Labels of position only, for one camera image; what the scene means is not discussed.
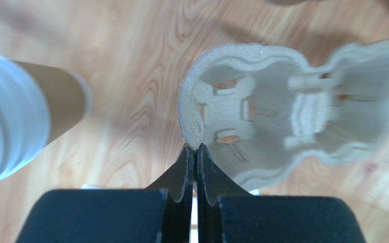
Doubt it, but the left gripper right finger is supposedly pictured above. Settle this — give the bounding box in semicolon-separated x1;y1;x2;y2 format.
196;144;252;242

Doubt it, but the stack of paper cups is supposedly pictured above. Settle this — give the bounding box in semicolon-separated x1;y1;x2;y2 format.
0;55;93;181

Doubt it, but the single pulp cup carrier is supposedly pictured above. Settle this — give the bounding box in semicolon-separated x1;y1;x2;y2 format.
177;40;389;191

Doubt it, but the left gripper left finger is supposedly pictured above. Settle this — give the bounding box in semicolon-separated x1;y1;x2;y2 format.
145;144;195;242

